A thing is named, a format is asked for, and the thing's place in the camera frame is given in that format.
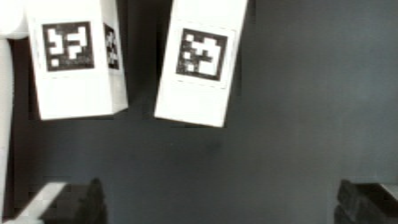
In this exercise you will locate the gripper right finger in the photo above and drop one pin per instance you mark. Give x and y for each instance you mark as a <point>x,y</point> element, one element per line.
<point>367,203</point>

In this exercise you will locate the white chair leg with marker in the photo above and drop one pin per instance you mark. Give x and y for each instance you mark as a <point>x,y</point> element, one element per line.
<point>77,55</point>

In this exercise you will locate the white chair back part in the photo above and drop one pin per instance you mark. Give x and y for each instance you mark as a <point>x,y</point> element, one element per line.
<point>13,31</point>

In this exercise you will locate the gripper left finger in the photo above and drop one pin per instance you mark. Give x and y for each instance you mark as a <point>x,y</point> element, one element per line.
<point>66,204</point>

